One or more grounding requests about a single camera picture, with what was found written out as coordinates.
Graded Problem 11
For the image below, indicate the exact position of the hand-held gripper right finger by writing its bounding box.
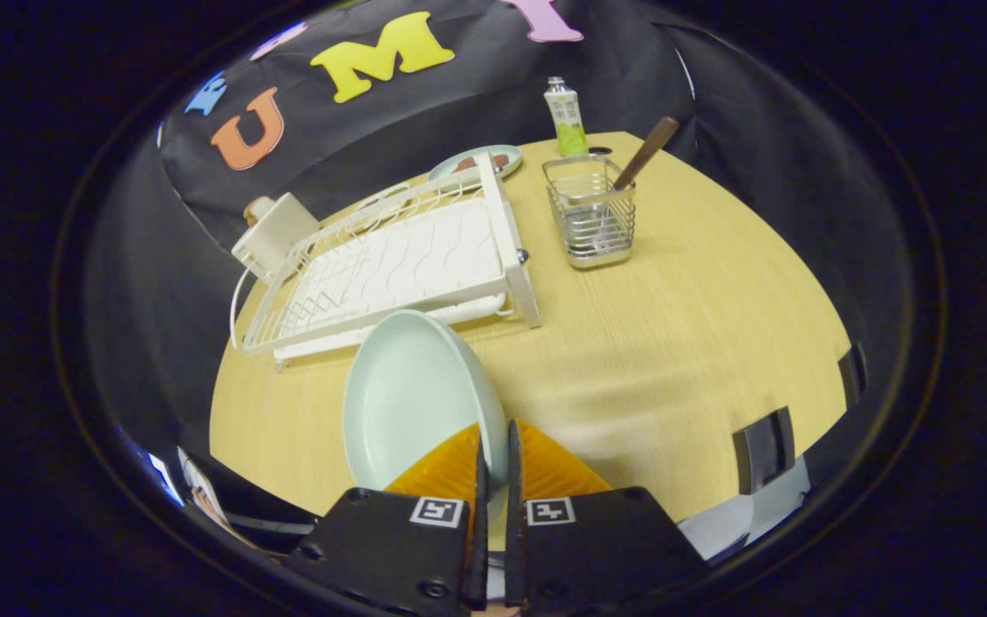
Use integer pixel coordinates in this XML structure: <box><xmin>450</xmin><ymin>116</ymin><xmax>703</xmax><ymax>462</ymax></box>
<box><xmin>506</xmin><ymin>418</ymin><xmax>709</xmax><ymax>614</ymax></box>

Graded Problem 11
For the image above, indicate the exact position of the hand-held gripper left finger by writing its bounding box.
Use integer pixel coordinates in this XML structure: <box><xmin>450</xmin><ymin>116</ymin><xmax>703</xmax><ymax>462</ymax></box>
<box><xmin>284</xmin><ymin>424</ymin><xmax>490</xmax><ymax>614</ymax></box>

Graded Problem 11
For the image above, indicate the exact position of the pale green plate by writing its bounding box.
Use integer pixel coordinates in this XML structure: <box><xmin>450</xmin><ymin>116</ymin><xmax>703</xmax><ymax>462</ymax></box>
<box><xmin>342</xmin><ymin>309</ymin><xmax>510</xmax><ymax>491</ymax></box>

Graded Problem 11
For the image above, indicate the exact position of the white wire dish rack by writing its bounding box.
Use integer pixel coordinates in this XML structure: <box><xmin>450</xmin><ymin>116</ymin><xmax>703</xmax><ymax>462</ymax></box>
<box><xmin>230</xmin><ymin>153</ymin><xmax>542</xmax><ymax>371</ymax></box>

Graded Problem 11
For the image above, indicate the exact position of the metal wire basket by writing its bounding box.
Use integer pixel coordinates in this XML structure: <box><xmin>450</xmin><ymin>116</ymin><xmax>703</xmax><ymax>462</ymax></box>
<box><xmin>541</xmin><ymin>154</ymin><xmax>637</xmax><ymax>270</ymax></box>

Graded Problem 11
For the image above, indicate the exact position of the wooden handled spoon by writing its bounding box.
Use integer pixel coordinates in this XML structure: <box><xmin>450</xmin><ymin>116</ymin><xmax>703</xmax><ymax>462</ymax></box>
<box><xmin>601</xmin><ymin>117</ymin><xmax>681</xmax><ymax>249</ymax></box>

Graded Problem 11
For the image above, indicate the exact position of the small white dish with food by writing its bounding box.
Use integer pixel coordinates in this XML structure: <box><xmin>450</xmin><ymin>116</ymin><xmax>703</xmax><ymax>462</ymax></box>
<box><xmin>355</xmin><ymin>182</ymin><xmax>414</xmax><ymax>215</ymax></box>

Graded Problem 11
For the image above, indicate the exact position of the round plate with food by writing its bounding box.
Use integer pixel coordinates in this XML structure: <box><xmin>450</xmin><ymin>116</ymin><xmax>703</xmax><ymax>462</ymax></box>
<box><xmin>428</xmin><ymin>144</ymin><xmax>523</xmax><ymax>185</ymax></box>

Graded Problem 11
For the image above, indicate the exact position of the blue lit screen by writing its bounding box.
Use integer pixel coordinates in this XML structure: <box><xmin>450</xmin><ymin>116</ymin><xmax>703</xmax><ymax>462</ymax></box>
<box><xmin>149</xmin><ymin>454</ymin><xmax>186</xmax><ymax>506</ymax></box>

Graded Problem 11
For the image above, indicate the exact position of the white toaster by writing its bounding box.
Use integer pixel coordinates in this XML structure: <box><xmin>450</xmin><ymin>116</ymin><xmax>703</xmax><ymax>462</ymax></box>
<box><xmin>230</xmin><ymin>192</ymin><xmax>321</xmax><ymax>284</ymax></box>

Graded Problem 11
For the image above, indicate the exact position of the black backdrop cloth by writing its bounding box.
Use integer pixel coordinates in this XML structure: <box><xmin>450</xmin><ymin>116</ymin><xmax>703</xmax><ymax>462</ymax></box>
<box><xmin>87</xmin><ymin>0</ymin><xmax>914</xmax><ymax>446</ymax></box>

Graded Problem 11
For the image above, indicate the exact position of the green drink bottle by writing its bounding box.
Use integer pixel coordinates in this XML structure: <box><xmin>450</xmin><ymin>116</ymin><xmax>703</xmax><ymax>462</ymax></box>
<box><xmin>543</xmin><ymin>76</ymin><xmax>590</xmax><ymax>159</ymax></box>

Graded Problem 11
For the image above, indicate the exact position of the black table bracket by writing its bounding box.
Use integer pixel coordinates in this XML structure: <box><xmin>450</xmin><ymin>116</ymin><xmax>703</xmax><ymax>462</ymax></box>
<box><xmin>733</xmin><ymin>407</ymin><xmax>796</xmax><ymax>495</ymax></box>
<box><xmin>838</xmin><ymin>343</ymin><xmax>869</xmax><ymax>405</ymax></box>

